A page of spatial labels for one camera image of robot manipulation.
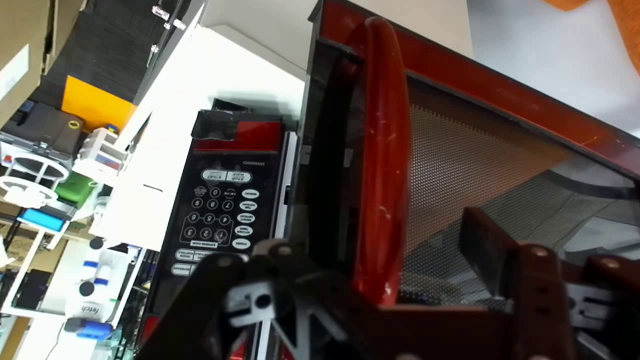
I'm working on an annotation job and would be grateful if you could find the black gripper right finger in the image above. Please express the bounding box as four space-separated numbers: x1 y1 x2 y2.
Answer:
459 206 640 360

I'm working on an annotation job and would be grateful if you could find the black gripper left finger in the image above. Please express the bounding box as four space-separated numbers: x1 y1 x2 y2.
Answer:
136 239 362 360

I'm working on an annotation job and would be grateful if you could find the microwave door with red handle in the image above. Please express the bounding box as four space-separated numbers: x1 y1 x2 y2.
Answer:
292 0 640 313

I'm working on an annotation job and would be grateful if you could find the black and red microwave body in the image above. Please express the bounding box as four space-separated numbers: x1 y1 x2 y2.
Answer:
146 98 301 338

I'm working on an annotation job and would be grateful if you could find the green object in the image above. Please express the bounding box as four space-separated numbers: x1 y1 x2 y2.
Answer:
54 175 98 206

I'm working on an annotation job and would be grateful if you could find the small white drawer box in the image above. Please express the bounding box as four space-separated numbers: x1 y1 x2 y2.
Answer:
72 127 133 187

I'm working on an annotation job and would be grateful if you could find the blue object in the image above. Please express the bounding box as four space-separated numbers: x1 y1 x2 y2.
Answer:
16 206 69 235

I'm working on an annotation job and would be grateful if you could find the white rounded side box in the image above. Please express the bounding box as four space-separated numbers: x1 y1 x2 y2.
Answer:
467 0 640 138

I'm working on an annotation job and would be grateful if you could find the yellow block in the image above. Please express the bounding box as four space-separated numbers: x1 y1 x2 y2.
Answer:
61 74 138 135

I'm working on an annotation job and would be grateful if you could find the black box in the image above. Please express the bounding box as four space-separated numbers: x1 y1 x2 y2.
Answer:
7 98 86 163

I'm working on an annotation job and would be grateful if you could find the brown cardboard box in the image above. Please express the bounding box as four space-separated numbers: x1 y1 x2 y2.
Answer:
0 0 88 128

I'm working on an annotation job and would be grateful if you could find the white wire rack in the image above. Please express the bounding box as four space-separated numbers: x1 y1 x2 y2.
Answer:
0 143 72 209

